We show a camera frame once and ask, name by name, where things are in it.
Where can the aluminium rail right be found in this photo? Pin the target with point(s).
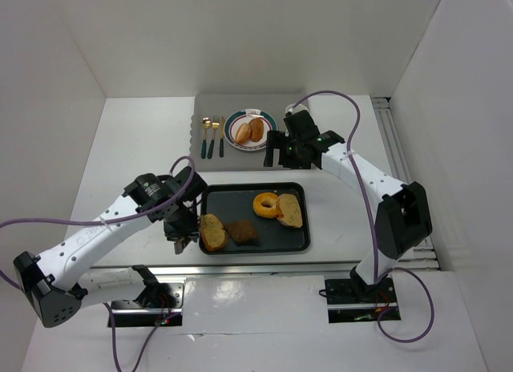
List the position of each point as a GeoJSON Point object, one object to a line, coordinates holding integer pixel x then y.
{"type": "Point", "coordinates": [423, 256]}

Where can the white plate green red rim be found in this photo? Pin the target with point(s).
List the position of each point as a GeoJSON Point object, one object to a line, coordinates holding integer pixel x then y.
{"type": "Point", "coordinates": [236, 122]}

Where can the bread slice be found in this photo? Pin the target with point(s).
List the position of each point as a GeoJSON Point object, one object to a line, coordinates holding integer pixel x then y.
{"type": "Point", "coordinates": [289, 211]}
{"type": "Point", "coordinates": [212, 232]}

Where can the gold knife green handle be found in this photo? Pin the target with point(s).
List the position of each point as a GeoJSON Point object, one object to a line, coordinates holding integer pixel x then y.
{"type": "Point", "coordinates": [221, 141]}

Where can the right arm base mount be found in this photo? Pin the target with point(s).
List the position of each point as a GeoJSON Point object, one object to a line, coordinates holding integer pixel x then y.
{"type": "Point", "coordinates": [346, 305]}

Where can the brown oblong bread roll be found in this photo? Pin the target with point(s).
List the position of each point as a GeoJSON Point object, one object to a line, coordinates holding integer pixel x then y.
{"type": "Point", "coordinates": [257, 129]}

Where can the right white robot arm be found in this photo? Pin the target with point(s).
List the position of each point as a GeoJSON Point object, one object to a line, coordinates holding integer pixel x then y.
{"type": "Point", "coordinates": [399, 213]}

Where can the black tray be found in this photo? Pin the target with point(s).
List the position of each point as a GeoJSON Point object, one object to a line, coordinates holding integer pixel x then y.
{"type": "Point", "coordinates": [233, 202]}

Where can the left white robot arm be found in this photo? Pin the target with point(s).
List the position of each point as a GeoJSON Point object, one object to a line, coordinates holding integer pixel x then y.
{"type": "Point", "coordinates": [59, 281]}

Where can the glazed donut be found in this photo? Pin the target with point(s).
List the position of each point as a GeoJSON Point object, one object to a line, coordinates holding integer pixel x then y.
{"type": "Point", "coordinates": [265, 205]}

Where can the grey placemat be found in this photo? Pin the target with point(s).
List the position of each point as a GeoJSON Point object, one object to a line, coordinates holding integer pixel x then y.
{"type": "Point", "coordinates": [206, 105]}

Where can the gold spoon green handle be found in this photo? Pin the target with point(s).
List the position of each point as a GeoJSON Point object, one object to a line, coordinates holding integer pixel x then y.
{"type": "Point", "coordinates": [206, 123]}

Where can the orange round bun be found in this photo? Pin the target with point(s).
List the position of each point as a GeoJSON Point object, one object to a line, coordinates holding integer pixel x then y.
{"type": "Point", "coordinates": [243, 133]}

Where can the dark brown bread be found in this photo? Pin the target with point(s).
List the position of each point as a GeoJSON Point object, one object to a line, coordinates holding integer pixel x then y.
{"type": "Point", "coordinates": [242, 231]}

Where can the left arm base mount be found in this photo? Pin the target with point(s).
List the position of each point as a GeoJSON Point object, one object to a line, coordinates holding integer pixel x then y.
{"type": "Point", "coordinates": [166, 309]}

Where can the aluminium rail front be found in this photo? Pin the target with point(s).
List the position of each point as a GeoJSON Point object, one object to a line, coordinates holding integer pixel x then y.
{"type": "Point", "coordinates": [251, 269]}

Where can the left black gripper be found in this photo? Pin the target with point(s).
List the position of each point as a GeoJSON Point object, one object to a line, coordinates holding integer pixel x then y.
{"type": "Point", "coordinates": [181, 233]}

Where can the pale green mug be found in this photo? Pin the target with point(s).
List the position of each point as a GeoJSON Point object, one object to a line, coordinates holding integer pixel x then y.
{"type": "Point", "coordinates": [295, 108]}

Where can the aluminium rail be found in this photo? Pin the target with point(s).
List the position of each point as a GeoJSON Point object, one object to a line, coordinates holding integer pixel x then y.
{"type": "Point", "coordinates": [251, 269]}
{"type": "Point", "coordinates": [423, 256]}

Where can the gold fork green handle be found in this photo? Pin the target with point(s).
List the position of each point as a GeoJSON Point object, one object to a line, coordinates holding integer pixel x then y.
{"type": "Point", "coordinates": [215, 126]}

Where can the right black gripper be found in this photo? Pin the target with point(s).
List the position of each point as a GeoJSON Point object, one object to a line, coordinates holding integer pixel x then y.
{"type": "Point", "coordinates": [278, 148]}

